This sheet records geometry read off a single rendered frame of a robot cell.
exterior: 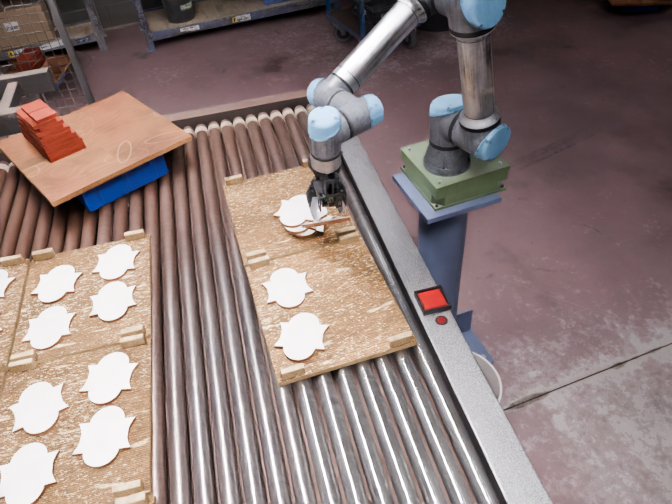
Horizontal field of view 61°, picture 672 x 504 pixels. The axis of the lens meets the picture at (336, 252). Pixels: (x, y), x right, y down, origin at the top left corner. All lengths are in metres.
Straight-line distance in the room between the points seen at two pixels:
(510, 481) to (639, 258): 2.07
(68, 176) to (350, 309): 1.04
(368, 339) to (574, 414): 1.26
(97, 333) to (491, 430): 1.00
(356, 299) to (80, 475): 0.75
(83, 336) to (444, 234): 1.17
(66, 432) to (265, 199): 0.89
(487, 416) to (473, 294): 1.52
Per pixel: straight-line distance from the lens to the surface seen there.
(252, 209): 1.84
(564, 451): 2.41
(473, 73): 1.59
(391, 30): 1.52
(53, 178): 2.06
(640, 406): 2.61
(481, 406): 1.36
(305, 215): 1.71
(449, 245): 2.05
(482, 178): 1.90
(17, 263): 1.94
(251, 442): 1.33
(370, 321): 1.46
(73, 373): 1.56
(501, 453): 1.31
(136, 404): 1.44
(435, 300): 1.52
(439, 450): 1.29
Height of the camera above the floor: 2.06
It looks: 43 degrees down
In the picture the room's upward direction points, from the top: 6 degrees counter-clockwise
